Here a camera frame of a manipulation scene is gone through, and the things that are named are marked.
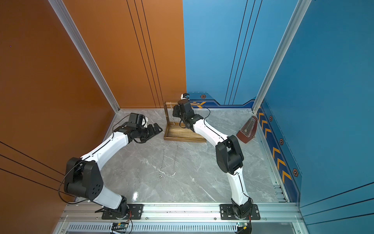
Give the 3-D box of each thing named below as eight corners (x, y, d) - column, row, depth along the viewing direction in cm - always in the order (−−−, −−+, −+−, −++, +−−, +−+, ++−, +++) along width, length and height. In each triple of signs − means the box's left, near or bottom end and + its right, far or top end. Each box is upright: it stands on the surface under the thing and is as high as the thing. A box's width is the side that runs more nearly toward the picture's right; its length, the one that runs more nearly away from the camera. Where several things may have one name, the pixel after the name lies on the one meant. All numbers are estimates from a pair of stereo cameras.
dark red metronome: (243, 144, 102) (252, 127, 87) (236, 136, 107) (244, 118, 91) (252, 140, 104) (262, 123, 89) (245, 132, 109) (254, 114, 93)
